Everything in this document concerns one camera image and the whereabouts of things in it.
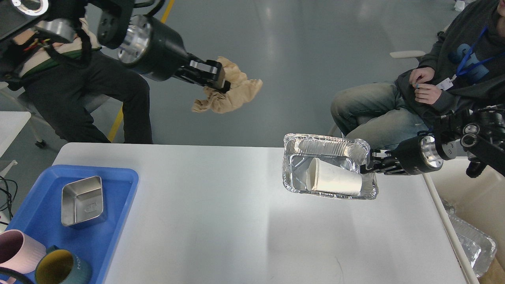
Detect white side table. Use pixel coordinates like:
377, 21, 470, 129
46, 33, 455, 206
0, 111, 31, 156

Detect aluminium foil tray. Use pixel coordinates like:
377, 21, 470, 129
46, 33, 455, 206
282, 133, 379, 200

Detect white office chair left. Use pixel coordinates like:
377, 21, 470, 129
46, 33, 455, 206
0, 82, 110, 149

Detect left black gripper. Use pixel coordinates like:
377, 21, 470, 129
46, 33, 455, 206
118, 15, 231, 93

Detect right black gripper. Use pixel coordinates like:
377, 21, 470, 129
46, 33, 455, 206
361, 135, 443, 176

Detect person in dark hoodie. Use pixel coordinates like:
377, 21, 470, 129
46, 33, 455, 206
330, 0, 505, 149

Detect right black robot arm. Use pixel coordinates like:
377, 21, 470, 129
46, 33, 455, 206
360, 104, 505, 178

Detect brown paper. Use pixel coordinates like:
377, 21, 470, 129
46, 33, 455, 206
191, 56, 263, 114

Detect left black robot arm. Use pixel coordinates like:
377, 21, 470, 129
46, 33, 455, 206
0, 0, 230, 92

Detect blue plastic tray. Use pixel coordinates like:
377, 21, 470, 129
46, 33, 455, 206
7, 165, 138, 284

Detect white paper cup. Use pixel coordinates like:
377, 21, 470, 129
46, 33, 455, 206
305, 157, 362, 196

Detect pink mug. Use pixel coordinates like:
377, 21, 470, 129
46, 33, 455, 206
0, 230, 46, 274

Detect square stainless steel tin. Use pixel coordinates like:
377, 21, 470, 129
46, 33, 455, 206
61, 176, 108, 230

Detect teal green mug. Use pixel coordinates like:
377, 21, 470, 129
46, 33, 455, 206
34, 246, 92, 284

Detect person in beige sweater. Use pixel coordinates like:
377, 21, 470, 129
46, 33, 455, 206
10, 16, 153, 144

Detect black cables on floor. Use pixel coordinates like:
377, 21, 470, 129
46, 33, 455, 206
0, 176, 19, 221

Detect beige waste bin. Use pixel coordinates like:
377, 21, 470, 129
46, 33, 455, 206
423, 157, 505, 284

